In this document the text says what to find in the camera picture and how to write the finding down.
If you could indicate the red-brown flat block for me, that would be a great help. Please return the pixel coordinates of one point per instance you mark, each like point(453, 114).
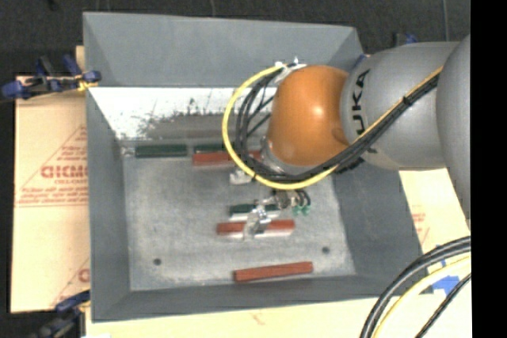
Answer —
point(210, 158)
point(231, 227)
point(273, 271)

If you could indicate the dark green flat block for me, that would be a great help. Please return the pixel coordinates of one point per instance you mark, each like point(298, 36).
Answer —
point(239, 209)
point(208, 148)
point(160, 151)

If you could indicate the grey metal bin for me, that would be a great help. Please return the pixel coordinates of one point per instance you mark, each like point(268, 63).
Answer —
point(186, 194)

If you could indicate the brown cardboard board, red print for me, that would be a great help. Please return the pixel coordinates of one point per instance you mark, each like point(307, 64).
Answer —
point(47, 233)

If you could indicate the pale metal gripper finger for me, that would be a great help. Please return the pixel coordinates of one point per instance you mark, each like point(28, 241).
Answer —
point(260, 213)
point(253, 229)

